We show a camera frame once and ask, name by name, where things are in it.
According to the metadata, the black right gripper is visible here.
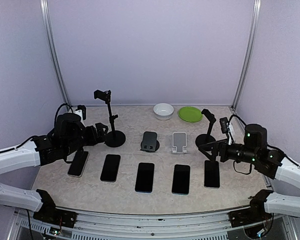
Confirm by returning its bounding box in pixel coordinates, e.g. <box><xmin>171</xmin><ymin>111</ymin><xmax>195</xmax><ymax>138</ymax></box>
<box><xmin>198</xmin><ymin>137</ymin><xmax>259</xmax><ymax>164</ymax></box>

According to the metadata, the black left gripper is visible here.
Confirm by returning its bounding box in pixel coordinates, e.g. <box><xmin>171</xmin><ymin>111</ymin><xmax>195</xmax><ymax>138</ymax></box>
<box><xmin>63</xmin><ymin>122</ymin><xmax>108</xmax><ymax>156</ymax></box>

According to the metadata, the short black pole phone stand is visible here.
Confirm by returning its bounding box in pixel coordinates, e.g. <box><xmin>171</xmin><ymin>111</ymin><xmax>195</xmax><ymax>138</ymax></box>
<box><xmin>195</xmin><ymin>108</ymin><xmax>216</xmax><ymax>148</ymax></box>

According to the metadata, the tall black pole phone stand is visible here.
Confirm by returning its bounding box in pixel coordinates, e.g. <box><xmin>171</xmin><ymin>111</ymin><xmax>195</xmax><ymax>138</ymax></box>
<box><xmin>93</xmin><ymin>89</ymin><xmax>126</xmax><ymax>148</ymax></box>

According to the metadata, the purple edged black phone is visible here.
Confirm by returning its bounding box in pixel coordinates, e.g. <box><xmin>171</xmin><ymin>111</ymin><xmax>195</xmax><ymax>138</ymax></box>
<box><xmin>100</xmin><ymin>154</ymin><xmax>121</xmax><ymax>183</ymax></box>

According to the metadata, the phone with clear case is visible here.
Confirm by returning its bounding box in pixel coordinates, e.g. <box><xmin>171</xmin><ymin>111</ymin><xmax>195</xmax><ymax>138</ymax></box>
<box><xmin>67</xmin><ymin>150</ymin><xmax>89</xmax><ymax>178</ymax></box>

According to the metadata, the dark round base phone stand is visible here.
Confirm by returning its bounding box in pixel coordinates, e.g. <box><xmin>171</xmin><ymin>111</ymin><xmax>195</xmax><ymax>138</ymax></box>
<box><xmin>140</xmin><ymin>131</ymin><xmax>160</xmax><ymax>153</ymax></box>

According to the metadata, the blue edged black phone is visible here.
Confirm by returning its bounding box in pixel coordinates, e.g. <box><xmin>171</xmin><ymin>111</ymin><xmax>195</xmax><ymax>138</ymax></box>
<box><xmin>134</xmin><ymin>162</ymin><xmax>155</xmax><ymax>193</ymax></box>

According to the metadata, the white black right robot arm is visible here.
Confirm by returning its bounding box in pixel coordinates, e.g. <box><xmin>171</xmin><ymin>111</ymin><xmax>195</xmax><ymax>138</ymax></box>
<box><xmin>198</xmin><ymin>123</ymin><xmax>300</xmax><ymax>222</ymax></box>

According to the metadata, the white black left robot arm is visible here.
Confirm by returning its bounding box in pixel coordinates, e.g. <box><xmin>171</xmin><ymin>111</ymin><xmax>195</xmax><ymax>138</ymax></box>
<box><xmin>0</xmin><ymin>113</ymin><xmax>109</xmax><ymax>223</ymax></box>

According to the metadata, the green plate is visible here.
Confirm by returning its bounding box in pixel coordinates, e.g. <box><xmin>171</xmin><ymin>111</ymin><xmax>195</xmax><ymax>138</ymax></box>
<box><xmin>178</xmin><ymin>106</ymin><xmax>203</xmax><ymax>123</ymax></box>

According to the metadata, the white ceramic bowl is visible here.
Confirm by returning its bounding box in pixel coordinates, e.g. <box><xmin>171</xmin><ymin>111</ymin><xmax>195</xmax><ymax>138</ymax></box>
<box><xmin>153</xmin><ymin>103</ymin><xmax>175</xmax><ymax>121</ymax></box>

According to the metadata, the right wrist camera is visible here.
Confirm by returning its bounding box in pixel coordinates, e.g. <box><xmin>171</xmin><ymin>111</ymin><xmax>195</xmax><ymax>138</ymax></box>
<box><xmin>219</xmin><ymin>117</ymin><xmax>235</xmax><ymax>145</ymax></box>

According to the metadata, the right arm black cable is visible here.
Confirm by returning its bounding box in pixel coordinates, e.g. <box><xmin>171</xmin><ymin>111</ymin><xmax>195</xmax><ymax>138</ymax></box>
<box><xmin>228</xmin><ymin>113</ymin><xmax>248</xmax><ymax>128</ymax></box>

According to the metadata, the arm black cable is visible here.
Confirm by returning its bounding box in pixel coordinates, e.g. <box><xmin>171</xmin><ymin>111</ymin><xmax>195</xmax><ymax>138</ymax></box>
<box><xmin>228</xmin><ymin>113</ymin><xmax>248</xmax><ymax>128</ymax></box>
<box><xmin>54</xmin><ymin>103</ymin><xmax>73</xmax><ymax>123</ymax></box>

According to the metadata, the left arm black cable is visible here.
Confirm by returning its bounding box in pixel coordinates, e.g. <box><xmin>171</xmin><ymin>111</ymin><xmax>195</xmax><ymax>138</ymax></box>
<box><xmin>54</xmin><ymin>103</ymin><xmax>73</xmax><ymax>123</ymax></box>

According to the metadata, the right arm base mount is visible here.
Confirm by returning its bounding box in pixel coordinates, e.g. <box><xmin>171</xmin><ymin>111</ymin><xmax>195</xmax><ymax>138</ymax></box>
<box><xmin>228</xmin><ymin>208</ymin><xmax>272</xmax><ymax>228</ymax></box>

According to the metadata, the aluminium front rail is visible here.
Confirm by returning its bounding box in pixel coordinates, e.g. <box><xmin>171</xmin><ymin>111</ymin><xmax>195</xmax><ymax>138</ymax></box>
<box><xmin>7</xmin><ymin>199</ymin><xmax>300</xmax><ymax>240</ymax></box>

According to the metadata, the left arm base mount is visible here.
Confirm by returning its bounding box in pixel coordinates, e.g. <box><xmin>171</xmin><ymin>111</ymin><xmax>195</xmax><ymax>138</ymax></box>
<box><xmin>33</xmin><ymin>208</ymin><xmax>78</xmax><ymax>229</ymax></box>

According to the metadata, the right aluminium frame post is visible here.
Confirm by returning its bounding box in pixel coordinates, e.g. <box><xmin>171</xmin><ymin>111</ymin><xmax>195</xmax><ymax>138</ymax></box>
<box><xmin>231</xmin><ymin>0</ymin><xmax>262</xmax><ymax>112</ymax></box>

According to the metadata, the aluminium frame post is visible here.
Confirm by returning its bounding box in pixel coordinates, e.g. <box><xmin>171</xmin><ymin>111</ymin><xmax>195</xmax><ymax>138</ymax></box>
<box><xmin>40</xmin><ymin>0</ymin><xmax>71</xmax><ymax>105</ymax></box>
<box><xmin>231</xmin><ymin>0</ymin><xmax>262</xmax><ymax>112</ymax></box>

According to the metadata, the left aluminium frame post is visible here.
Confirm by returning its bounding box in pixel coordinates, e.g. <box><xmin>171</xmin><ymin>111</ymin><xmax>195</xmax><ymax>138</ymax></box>
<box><xmin>40</xmin><ymin>0</ymin><xmax>71</xmax><ymax>105</ymax></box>

